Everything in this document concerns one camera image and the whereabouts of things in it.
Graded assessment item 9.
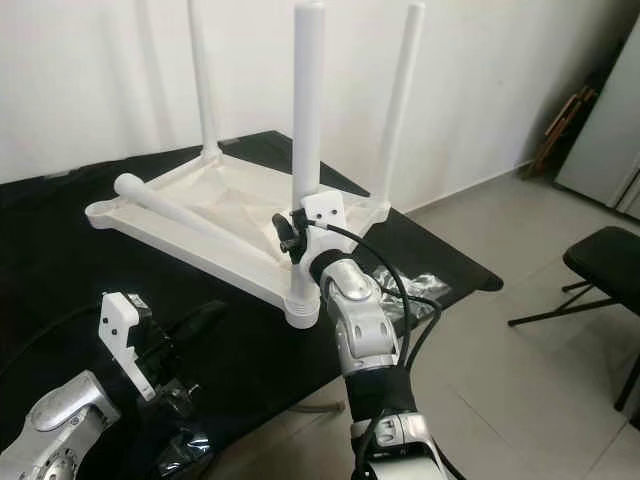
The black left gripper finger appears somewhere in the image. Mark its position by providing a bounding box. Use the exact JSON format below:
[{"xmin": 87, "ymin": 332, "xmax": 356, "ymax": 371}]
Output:
[
  {"xmin": 180, "ymin": 301, "xmax": 233, "ymax": 349},
  {"xmin": 170, "ymin": 300, "xmax": 226, "ymax": 336}
]

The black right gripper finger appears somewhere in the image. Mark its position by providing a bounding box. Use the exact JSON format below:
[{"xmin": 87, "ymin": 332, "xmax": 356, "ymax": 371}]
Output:
[{"xmin": 271, "ymin": 212, "xmax": 301, "ymax": 263}]

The cream plastic table top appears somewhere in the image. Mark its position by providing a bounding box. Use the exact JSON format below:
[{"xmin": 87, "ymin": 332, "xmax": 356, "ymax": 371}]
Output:
[{"xmin": 85, "ymin": 145, "xmax": 391, "ymax": 329}]

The clear plastic bag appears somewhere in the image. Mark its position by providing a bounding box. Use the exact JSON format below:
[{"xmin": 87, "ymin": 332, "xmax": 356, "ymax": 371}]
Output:
[
  {"xmin": 370, "ymin": 265, "xmax": 451, "ymax": 321},
  {"xmin": 155, "ymin": 385, "xmax": 216, "ymax": 476}
]

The black table cloth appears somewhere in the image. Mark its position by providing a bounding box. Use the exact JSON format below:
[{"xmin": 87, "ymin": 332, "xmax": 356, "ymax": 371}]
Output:
[{"xmin": 0, "ymin": 128, "xmax": 504, "ymax": 480}]

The black folding chair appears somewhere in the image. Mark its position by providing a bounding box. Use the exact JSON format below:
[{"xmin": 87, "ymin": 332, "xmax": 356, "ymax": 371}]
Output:
[{"xmin": 508, "ymin": 225, "xmax": 640, "ymax": 413}]

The grey flat panel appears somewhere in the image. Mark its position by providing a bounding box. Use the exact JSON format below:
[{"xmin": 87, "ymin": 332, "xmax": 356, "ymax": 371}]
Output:
[{"xmin": 553, "ymin": 12, "xmax": 640, "ymax": 219}]

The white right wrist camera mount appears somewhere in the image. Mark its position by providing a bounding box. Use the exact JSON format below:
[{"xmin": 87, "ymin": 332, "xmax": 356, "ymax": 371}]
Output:
[{"xmin": 300, "ymin": 190, "xmax": 356, "ymax": 283}]

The brown wooden folding frame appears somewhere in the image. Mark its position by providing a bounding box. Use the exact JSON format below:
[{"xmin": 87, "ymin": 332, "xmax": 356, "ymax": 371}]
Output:
[{"xmin": 528, "ymin": 85, "xmax": 598, "ymax": 181}]

